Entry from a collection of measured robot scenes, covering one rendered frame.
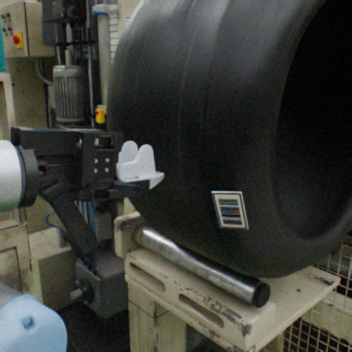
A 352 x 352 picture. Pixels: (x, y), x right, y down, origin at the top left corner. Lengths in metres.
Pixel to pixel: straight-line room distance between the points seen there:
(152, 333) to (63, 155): 0.78
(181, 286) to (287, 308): 0.23
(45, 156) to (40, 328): 0.20
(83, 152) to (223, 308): 0.41
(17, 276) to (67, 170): 0.67
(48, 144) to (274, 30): 0.30
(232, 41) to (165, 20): 0.13
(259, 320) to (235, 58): 0.45
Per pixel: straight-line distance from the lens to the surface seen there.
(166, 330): 1.15
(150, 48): 0.57
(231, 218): 0.51
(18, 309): 0.29
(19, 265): 1.07
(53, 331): 0.30
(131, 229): 0.88
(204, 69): 0.48
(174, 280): 0.79
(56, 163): 0.44
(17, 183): 0.40
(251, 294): 0.68
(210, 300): 0.73
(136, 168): 0.49
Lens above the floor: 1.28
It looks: 16 degrees down
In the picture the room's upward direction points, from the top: straight up
